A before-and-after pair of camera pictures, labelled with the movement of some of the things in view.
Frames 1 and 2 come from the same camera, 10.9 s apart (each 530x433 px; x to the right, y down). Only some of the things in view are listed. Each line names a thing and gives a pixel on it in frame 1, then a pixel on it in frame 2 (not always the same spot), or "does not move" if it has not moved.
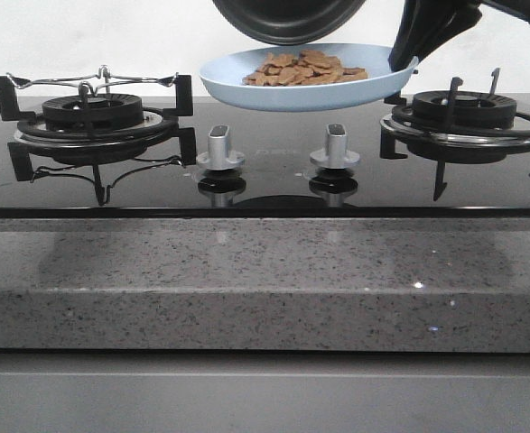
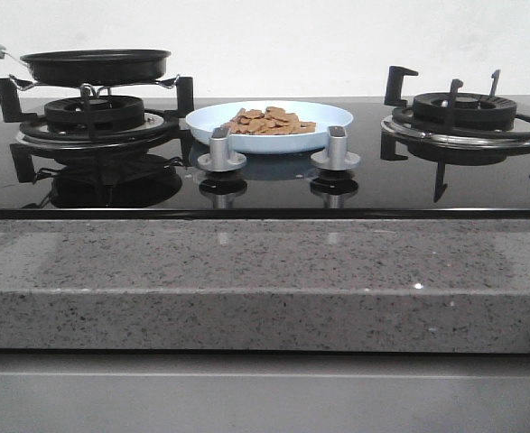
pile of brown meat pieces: x=306 y=68 -> x=273 y=121
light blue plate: x=223 y=77 -> x=322 y=115
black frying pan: x=290 y=23 -> x=91 y=66
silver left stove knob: x=218 y=156 does not move
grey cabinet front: x=66 y=391 does not move
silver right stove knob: x=335 y=155 does not move
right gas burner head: x=464 y=120 does not move
